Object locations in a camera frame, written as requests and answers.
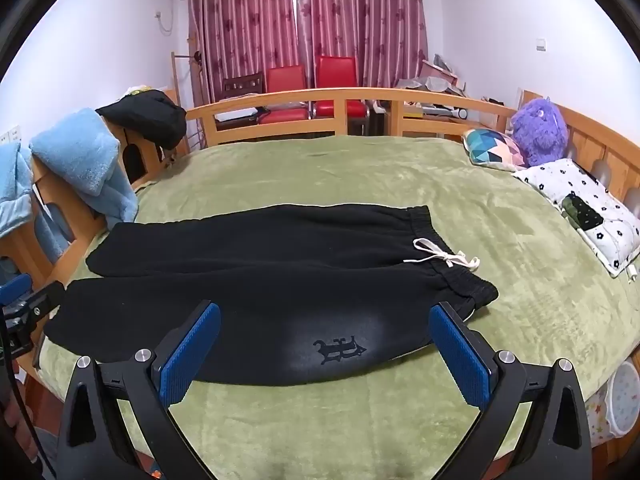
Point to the white floral pillow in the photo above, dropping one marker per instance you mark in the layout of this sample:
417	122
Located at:
550	177

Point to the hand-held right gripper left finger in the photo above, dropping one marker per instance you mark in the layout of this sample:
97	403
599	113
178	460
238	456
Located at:
192	355

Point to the dark wooden chair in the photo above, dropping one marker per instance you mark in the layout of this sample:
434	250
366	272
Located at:
244	85

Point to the pink floral curtain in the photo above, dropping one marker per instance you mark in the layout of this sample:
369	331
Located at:
250	20

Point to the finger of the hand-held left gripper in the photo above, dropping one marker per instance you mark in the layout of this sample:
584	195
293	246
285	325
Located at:
45	296

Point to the cluttered desk items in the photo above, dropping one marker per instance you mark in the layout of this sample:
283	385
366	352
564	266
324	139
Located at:
435	80

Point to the black garment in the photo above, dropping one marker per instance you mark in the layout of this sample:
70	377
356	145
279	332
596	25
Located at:
145	115

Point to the wooden bed frame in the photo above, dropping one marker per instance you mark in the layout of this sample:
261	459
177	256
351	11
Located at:
300	94

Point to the wooden coat rack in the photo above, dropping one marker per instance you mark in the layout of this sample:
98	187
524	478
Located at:
176	80

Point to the green fleece blanket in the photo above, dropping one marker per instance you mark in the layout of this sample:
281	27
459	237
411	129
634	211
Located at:
350	175

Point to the light blue fleece cloth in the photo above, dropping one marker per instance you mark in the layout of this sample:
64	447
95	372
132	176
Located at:
12	185

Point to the geometric patterned pillow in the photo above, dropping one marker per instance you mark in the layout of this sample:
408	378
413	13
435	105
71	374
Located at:
487	147

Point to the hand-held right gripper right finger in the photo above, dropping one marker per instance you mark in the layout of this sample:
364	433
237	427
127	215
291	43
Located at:
457	360

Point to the white plastic basin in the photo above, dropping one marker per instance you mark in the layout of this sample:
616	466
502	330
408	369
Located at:
625	395

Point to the light blue fleece towel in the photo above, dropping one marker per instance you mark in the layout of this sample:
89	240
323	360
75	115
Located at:
75	155

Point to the purple plush toy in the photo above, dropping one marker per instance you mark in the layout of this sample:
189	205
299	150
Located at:
540	130

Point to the dark green floral cloth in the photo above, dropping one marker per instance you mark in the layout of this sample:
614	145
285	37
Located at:
581	211

